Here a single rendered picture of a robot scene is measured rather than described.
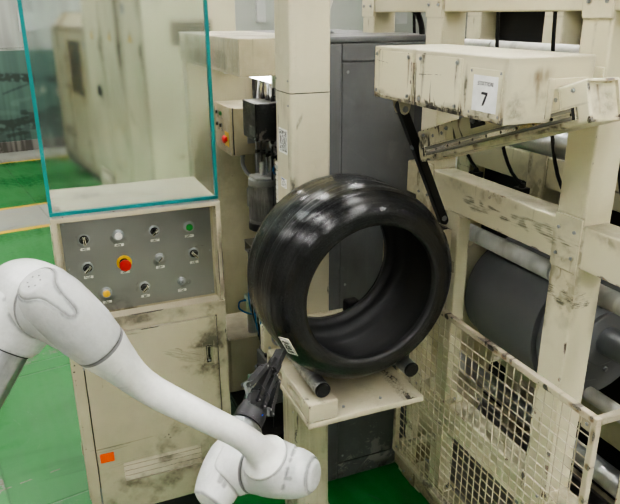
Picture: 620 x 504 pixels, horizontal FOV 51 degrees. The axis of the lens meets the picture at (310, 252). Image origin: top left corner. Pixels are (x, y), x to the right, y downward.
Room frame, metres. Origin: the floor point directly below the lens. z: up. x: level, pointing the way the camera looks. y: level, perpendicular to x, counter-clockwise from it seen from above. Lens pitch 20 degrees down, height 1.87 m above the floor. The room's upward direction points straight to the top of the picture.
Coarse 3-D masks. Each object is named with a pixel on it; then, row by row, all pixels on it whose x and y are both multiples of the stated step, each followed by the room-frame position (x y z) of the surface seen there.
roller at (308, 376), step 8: (296, 368) 1.68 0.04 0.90; (304, 368) 1.64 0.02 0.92; (304, 376) 1.62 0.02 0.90; (312, 376) 1.59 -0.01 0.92; (320, 376) 1.59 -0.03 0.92; (312, 384) 1.57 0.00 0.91; (320, 384) 1.55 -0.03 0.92; (328, 384) 1.56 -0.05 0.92; (320, 392) 1.54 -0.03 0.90; (328, 392) 1.55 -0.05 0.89
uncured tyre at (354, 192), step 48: (336, 192) 1.64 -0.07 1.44; (384, 192) 1.64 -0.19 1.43; (288, 240) 1.56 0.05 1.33; (336, 240) 1.55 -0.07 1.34; (384, 240) 1.93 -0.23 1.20; (432, 240) 1.66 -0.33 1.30; (288, 288) 1.51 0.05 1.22; (384, 288) 1.91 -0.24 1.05; (432, 288) 1.68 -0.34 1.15; (288, 336) 1.52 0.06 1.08; (336, 336) 1.83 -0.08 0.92; (384, 336) 1.79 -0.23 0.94
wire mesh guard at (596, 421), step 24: (480, 336) 1.67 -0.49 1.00; (504, 360) 1.56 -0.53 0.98; (504, 384) 1.56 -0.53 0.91; (528, 384) 1.48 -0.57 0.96; (552, 384) 1.42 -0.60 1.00; (480, 408) 1.65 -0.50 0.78; (552, 408) 1.40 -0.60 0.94; (576, 408) 1.32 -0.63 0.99; (480, 432) 1.64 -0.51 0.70; (552, 432) 1.39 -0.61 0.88; (408, 456) 2.00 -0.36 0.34; (504, 456) 1.54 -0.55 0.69; (480, 480) 1.62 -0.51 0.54
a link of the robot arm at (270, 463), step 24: (120, 336) 1.07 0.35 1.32; (120, 360) 1.06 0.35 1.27; (120, 384) 1.08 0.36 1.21; (144, 384) 1.10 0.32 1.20; (168, 384) 1.13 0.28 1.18; (168, 408) 1.10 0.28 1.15; (192, 408) 1.11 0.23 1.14; (216, 408) 1.13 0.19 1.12; (216, 432) 1.10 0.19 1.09; (240, 432) 1.11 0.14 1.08; (264, 456) 1.11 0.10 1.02; (288, 456) 1.14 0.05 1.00; (312, 456) 1.15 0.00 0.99; (264, 480) 1.10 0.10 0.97; (288, 480) 1.10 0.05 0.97; (312, 480) 1.11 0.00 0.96
